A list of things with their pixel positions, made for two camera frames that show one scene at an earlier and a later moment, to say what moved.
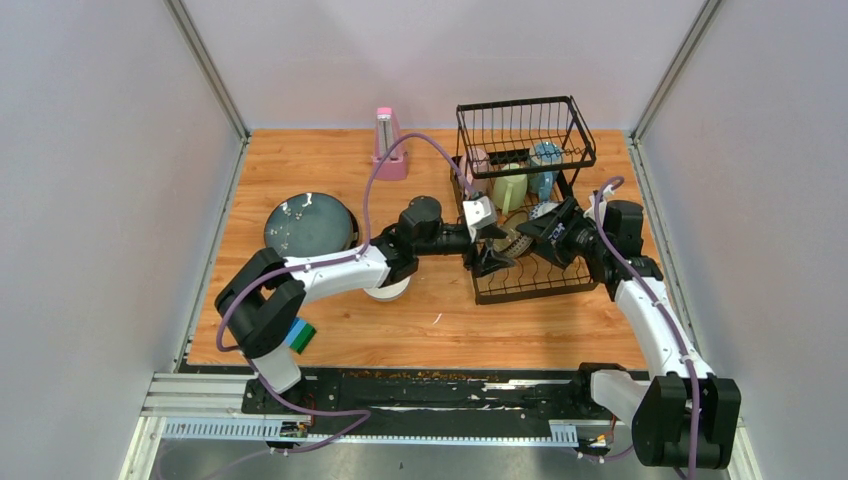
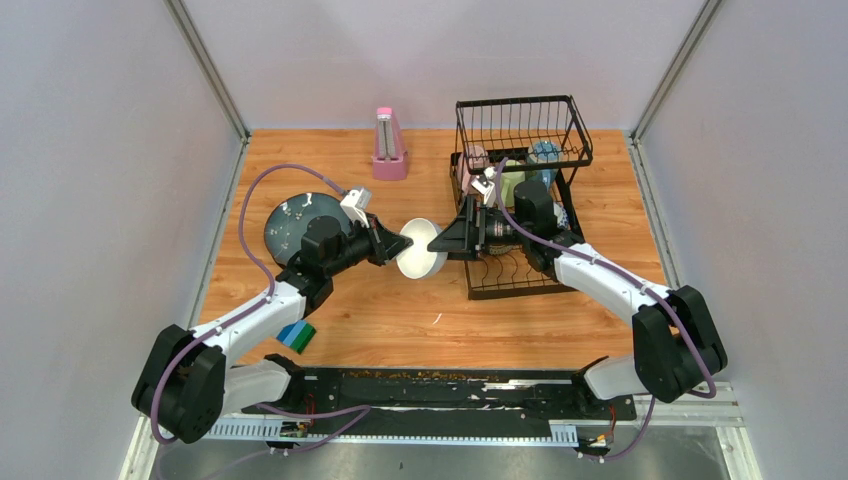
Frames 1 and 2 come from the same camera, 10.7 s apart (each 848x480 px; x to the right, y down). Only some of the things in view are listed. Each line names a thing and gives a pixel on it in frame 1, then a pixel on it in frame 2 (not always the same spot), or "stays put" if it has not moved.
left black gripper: [481, 267] to [383, 243]
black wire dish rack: [516, 164] stays put
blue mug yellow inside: [544, 153] stays put
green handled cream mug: [510, 191] stays put
